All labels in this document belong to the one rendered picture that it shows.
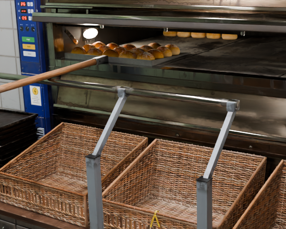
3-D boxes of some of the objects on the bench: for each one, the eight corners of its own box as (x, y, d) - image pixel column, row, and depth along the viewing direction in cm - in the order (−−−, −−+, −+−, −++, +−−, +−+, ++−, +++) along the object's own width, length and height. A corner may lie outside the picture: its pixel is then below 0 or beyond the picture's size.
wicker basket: (156, 191, 276) (155, 136, 268) (268, 216, 246) (269, 155, 239) (95, 232, 237) (91, 170, 229) (219, 267, 207) (219, 197, 199)
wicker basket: (66, 169, 309) (62, 120, 301) (152, 190, 277) (150, 136, 270) (-4, 201, 270) (-10, 146, 263) (87, 230, 239) (83, 168, 231)
